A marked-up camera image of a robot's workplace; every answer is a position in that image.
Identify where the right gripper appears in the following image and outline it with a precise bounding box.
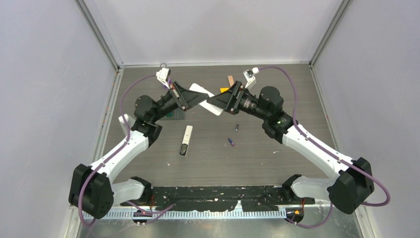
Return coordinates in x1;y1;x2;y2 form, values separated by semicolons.
208;80;270;120

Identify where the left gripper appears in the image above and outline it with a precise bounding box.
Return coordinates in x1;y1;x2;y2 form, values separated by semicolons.
152;81;209;123

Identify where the slim white remote control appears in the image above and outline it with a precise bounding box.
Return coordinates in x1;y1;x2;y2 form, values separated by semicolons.
179;125;193;157

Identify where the large white remote control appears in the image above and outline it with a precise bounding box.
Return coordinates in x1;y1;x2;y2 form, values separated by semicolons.
189;83;223;116

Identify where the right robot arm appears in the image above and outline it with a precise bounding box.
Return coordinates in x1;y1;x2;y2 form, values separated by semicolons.
207;82;374;214

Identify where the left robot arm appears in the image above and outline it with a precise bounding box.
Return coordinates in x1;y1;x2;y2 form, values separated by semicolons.
69;81;212;219

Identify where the orange toy board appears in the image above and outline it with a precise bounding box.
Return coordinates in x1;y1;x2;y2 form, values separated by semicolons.
219;87;229;93

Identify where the grey lego baseplate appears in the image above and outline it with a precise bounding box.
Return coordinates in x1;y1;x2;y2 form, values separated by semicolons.
161;109;186;120

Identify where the thin wooden stick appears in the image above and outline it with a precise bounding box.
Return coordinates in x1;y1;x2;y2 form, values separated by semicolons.
227;75;234;87

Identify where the purple battery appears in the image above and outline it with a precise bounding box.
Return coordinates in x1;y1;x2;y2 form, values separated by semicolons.
228;138;235;147

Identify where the white metronome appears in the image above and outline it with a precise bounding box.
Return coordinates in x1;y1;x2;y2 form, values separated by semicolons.
118;114;135;135

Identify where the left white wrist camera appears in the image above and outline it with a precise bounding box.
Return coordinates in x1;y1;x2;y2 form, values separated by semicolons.
156;67;171;89

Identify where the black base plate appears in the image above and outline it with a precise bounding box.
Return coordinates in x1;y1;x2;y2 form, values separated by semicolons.
132;185;315;212

